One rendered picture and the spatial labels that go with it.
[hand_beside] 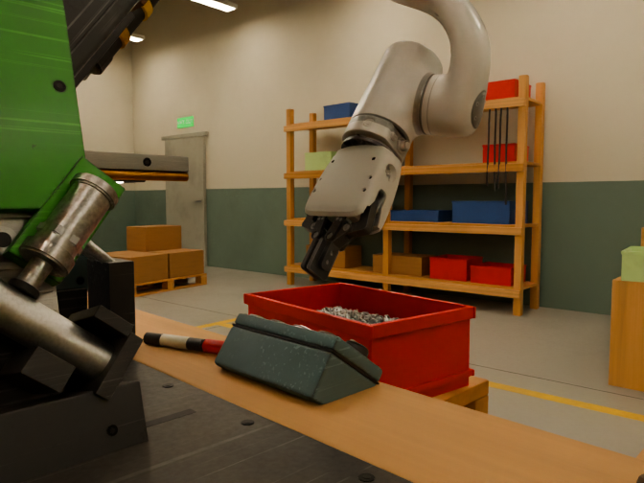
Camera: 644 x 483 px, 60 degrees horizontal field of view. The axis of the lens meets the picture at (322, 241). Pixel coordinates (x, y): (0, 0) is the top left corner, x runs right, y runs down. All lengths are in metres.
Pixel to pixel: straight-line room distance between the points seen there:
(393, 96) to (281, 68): 7.47
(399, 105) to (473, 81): 0.09
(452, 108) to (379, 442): 0.41
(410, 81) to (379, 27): 6.48
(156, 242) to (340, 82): 3.08
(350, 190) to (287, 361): 0.23
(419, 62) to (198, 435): 0.52
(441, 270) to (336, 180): 5.20
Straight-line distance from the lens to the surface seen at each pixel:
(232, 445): 0.44
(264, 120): 8.29
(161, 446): 0.45
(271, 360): 0.54
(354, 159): 0.69
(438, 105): 0.70
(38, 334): 0.43
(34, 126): 0.51
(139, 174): 0.67
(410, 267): 6.09
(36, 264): 0.45
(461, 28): 0.70
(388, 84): 0.73
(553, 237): 5.97
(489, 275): 5.63
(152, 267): 6.69
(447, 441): 0.45
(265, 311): 0.91
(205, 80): 9.41
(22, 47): 0.53
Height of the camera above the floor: 1.08
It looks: 4 degrees down
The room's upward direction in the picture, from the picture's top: straight up
